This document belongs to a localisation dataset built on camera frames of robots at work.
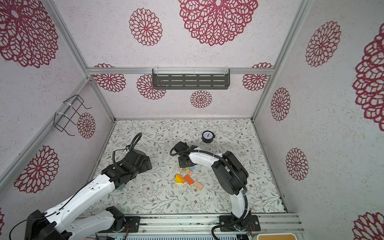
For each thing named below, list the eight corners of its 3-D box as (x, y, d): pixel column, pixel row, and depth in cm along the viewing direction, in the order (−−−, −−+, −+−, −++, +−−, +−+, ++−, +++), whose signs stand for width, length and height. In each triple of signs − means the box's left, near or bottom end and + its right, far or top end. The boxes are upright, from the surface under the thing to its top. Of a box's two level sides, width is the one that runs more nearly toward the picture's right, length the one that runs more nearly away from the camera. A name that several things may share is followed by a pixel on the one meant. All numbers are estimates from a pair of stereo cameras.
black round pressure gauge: (199, 139, 111) (199, 136, 108) (206, 132, 115) (206, 129, 112) (208, 145, 107) (209, 142, 105) (215, 137, 112) (216, 134, 109)
